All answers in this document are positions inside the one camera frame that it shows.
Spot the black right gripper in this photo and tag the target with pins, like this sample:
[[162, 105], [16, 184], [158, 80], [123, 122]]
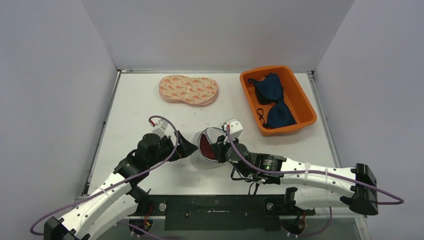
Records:
[[218, 145]]

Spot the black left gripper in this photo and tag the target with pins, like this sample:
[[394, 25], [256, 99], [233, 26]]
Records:
[[184, 147]]

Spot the dark red bra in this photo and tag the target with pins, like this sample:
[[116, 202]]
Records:
[[205, 148]]

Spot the white mesh cylindrical laundry bag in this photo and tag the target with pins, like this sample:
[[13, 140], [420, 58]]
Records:
[[204, 158]]

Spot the pink carrot-print laundry bag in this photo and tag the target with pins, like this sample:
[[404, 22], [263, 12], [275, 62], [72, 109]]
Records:
[[194, 91]]

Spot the navy blue bra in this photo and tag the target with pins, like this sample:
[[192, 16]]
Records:
[[270, 91]]

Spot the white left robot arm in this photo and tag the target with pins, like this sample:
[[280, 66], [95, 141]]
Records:
[[119, 195]]

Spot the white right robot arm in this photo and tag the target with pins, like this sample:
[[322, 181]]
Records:
[[310, 186]]

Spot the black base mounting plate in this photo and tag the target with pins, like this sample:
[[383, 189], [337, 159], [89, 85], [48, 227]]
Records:
[[220, 212]]

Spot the orange plastic bin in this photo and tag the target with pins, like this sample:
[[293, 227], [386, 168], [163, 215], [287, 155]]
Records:
[[294, 97]]

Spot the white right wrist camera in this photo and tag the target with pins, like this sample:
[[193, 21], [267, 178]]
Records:
[[232, 128]]

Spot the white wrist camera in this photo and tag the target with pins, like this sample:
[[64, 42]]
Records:
[[232, 128], [160, 128]]

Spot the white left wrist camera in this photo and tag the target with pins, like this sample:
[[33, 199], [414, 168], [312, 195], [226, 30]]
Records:
[[160, 128]]

